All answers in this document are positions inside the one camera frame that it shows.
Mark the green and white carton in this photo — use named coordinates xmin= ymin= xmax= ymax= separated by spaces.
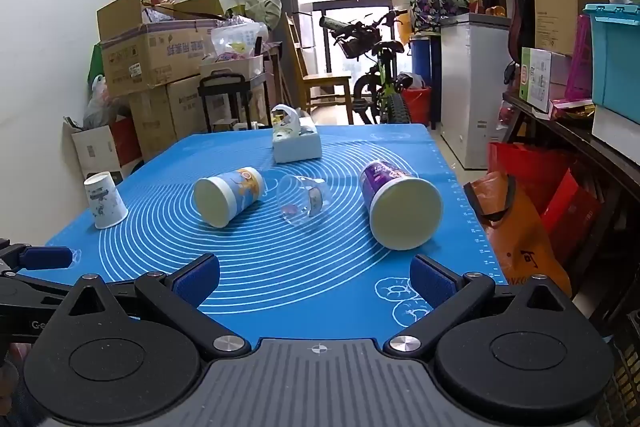
xmin=519 ymin=47 xmax=572 ymax=114

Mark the teal plastic storage box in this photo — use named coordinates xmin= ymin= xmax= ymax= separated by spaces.
xmin=582 ymin=3 xmax=640 ymax=126

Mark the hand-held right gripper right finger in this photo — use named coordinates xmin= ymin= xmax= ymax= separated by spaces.
xmin=383 ymin=254 xmax=577 ymax=359

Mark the white printed paper cup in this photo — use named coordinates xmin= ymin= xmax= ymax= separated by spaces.
xmin=83 ymin=171 xmax=130 ymax=230

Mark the blue and orange cup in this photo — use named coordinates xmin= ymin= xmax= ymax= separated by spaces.
xmin=193 ymin=166 xmax=265 ymax=229

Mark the large open cardboard box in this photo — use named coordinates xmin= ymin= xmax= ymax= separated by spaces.
xmin=96 ymin=0 xmax=226 ymax=98

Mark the dark wooden table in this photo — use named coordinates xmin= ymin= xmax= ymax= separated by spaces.
xmin=501 ymin=91 xmax=640 ymax=340

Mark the black utility cart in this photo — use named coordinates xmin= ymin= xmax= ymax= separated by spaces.
xmin=197 ymin=73 xmax=269 ymax=134

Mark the blue barrel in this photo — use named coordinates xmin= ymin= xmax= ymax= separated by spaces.
xmin=409 ymin=37 xmax=443 ymax=74

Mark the purple cup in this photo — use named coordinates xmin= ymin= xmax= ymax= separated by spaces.
xmin=359 ymin=159 xmax=445 ymax=251

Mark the small open cardboard box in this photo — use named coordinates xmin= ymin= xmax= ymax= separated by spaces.
xmin=63 ymin=114 xmax=144 ymax=186

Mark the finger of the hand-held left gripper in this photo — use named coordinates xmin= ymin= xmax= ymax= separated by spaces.
xmin=0 ymin=242 xmax=75 ymax=277
xmin=0 ymin=277 xmax=77 ymax=309

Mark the red bucket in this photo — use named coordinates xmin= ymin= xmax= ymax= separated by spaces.
xmin=401 ymin=86 xmax=432 ymax=126

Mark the grey plastic bag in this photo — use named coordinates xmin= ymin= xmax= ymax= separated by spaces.
xmin=81 ymin=75 xmax=121 ymax=131

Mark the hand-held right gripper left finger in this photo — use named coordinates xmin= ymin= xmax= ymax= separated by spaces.
xmin=65 ymin=253 xmax=252 ymax=362

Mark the orange shopping bag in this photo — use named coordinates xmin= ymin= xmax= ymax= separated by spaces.
xmin=463 ymin=171 xmax=573 ymax=299

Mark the red shopping bag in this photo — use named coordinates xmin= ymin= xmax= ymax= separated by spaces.
xmin=487 ymin=141 xmax=602 ymax=267

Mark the blue silicone baking mat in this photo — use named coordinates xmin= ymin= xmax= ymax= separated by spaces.
xmin=17 ymin=124 xmax=508 ymax=341

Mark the green and black bicycle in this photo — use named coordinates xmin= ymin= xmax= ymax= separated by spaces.
xmin=318 ymin=9 xmax=434 ymax=126

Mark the stacked brown cardboard box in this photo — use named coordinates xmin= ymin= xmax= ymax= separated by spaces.
xmin=128 ymin=76 xmax=210 ymax=162

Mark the white chest freezer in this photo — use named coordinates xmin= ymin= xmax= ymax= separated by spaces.
xmin=439 ymin=12 xmax=517 ymax=171

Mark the small printed plastic bag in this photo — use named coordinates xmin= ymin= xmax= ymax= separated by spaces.
xmin=270 ymin=104 xmax=304 ymax=142

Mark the grey refrigerator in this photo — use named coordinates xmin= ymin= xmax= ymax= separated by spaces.
xmin=269 ymin=0 xmax=322 ymax=76

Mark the white tissue box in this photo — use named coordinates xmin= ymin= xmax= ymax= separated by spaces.
xmin=272 ymin=128 xmax=324 ymax=164

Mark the person's left hand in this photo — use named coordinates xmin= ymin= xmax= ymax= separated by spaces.
xmin=0 ymin=342 xmax=32 ymax=413

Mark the wooden chair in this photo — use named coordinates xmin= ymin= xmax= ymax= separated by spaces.
xmin=284 ymin=11 xmax=355 ymax=126

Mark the clear plastic cup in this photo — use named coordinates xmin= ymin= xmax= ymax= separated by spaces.
xmin=275 ymin=173 xmax=329 ymax=226

